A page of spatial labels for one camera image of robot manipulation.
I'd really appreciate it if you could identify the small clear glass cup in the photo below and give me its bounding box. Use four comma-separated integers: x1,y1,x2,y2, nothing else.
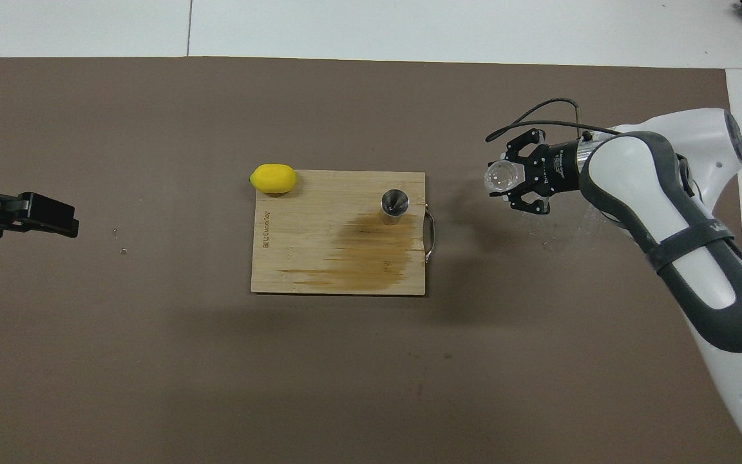
484,160,521,194

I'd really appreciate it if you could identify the brown table mat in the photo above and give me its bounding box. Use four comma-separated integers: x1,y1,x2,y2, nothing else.
0,57,742,464

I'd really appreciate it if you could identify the wooden cutting board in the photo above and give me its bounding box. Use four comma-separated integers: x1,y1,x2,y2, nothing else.
251,170,437,296

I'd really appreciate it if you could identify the yellow lemon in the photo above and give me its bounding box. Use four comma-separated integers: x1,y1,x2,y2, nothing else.
249,164,298,195

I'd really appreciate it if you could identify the steel double jigger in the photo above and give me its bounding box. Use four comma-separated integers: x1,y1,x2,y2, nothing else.
380,189,410,225

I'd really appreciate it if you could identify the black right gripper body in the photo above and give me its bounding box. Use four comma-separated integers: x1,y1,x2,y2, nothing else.
524,142,583,197

